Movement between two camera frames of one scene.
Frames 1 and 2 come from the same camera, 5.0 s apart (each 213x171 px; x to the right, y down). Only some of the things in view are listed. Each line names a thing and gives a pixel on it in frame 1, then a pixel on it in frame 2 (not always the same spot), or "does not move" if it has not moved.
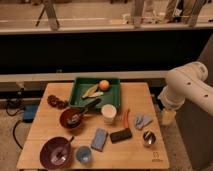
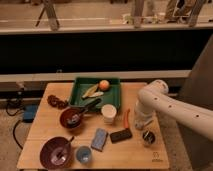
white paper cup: [108, 112] does not move
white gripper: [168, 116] → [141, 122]
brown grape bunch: [53, 101] does not move
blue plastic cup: [83, 154] does not move
